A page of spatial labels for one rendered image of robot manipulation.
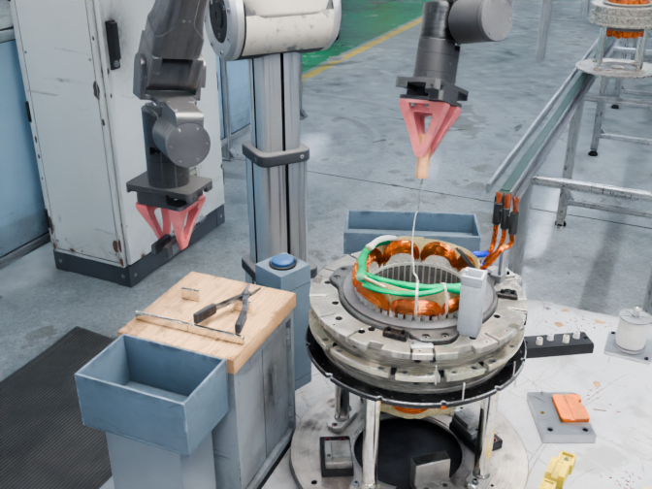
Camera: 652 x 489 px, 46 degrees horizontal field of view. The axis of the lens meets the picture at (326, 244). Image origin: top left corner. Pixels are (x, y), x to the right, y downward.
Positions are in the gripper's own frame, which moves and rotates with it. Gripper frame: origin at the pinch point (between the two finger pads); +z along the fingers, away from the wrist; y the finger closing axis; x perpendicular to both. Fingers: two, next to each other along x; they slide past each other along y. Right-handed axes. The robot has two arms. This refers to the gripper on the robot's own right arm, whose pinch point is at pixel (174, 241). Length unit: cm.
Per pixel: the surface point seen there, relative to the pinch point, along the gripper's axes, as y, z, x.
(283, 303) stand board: 12.9, 11.9, 8.7
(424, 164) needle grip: 32.2, -12.0, 13.0
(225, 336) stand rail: 9.9, 11.1, -4.0
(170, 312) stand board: -1.6, 12.1, -0.3
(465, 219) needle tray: 31, 13, 53
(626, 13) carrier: 48, 9, 300
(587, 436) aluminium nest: 60, 38, 29
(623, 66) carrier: 50, 36, 316
